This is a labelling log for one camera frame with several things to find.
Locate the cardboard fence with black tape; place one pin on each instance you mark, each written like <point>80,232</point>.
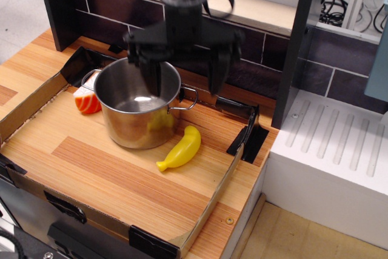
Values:
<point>68,184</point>

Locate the stainless steel pot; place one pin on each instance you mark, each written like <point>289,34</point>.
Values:
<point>133,116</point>

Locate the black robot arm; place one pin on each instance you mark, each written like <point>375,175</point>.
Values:
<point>185,35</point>

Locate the yellow toy banana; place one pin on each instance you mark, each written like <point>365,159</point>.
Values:
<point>183,151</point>

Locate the brass screw in table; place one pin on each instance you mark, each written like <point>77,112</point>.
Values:
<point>229,220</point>

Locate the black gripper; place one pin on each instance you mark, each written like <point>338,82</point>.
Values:
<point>186,33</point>

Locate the white toy sink drainboard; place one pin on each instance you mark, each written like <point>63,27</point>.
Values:
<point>328,164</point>

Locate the orange salmon sushi toy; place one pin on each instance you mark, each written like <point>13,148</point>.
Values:
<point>85,98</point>

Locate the dark brick backsplash shelf unit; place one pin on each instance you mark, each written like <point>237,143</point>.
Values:
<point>273,65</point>

